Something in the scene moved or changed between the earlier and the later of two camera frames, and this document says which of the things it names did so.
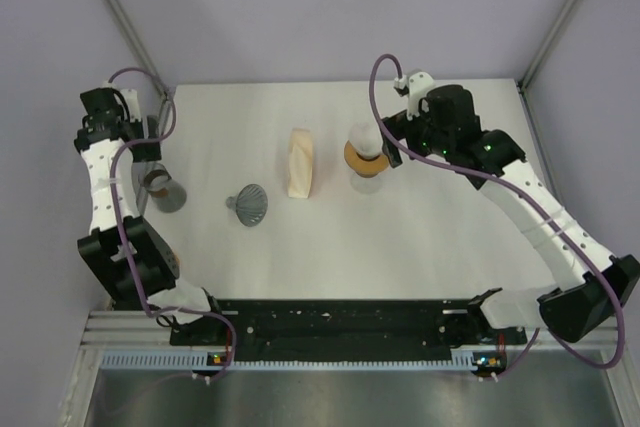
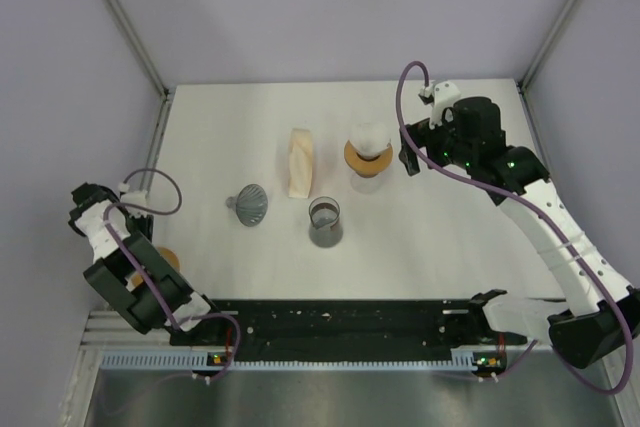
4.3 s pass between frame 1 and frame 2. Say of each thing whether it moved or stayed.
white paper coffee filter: stayed
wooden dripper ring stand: stayed
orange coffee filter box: stayed
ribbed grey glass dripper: stayed
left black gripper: moved
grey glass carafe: moved
